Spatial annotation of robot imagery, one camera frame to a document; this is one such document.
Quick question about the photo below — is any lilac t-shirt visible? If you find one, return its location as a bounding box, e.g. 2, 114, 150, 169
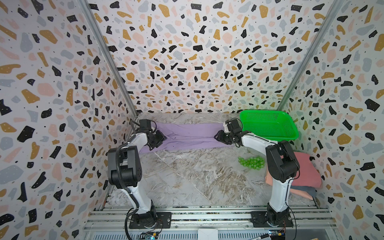
152, 123, 228, 152

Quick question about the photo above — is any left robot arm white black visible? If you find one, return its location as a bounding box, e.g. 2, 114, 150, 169
108, 130, 166, 229

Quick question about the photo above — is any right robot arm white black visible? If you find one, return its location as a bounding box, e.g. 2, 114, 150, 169
214, 130, 300, 227

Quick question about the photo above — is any green bead cluster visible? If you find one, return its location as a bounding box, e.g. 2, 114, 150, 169
238, 156, 266, 170

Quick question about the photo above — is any green plastic basket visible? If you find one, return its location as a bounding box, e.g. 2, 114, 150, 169
240, 110, 299, 142

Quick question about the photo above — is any folded pink t-shirt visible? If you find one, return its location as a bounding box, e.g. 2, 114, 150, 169
292, 152, 322, 188

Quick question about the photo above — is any folded salmon t-shirt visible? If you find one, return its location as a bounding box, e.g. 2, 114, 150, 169
265, 170, 313, 200

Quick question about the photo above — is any folded grey t-shirt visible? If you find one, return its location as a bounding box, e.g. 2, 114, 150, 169
294, 186, 317, 199

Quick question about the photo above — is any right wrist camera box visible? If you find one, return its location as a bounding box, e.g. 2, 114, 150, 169
225, 118, 243, 134

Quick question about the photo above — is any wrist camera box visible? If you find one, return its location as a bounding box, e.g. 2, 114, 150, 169
225, 118, 243, 134
137, 119, 155, 133

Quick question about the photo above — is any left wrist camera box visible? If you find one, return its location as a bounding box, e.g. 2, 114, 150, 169
137, 119, 155, 133

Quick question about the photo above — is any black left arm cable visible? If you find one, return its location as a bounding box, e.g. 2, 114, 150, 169
115, 142, 140, 240

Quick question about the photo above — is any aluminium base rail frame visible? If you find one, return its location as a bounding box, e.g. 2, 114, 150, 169
82, 205, 338, 240

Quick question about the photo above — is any aluminium corner post left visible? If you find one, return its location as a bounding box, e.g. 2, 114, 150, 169
78, 0, 138, 119

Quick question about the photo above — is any aluminium corner post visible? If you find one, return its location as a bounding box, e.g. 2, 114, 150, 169
277, 0, 343, 111
78, 0, 138, 119

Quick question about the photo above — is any aluminium corner post right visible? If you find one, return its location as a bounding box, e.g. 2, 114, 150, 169
277, 0, 343, 111

